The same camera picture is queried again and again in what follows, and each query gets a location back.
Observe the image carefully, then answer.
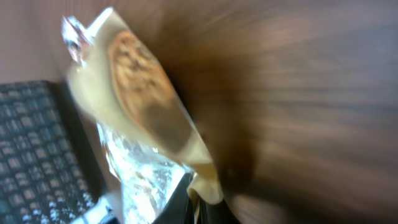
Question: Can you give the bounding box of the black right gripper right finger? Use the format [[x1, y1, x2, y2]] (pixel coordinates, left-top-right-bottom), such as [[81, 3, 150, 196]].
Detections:
[[198, 200, 240, 224]]

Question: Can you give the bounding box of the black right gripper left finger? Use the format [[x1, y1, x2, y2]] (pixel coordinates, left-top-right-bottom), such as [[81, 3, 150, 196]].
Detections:
[[153, 173, 195, 224]]

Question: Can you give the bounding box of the beige vacuum food pouch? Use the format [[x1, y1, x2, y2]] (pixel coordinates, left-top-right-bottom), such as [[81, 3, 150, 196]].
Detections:
[[62, 7, 223, 223]]

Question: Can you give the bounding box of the grey plastic shopping basket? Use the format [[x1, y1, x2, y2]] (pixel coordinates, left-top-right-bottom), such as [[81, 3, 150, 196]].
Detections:
[[1, 81, 107, 224]]

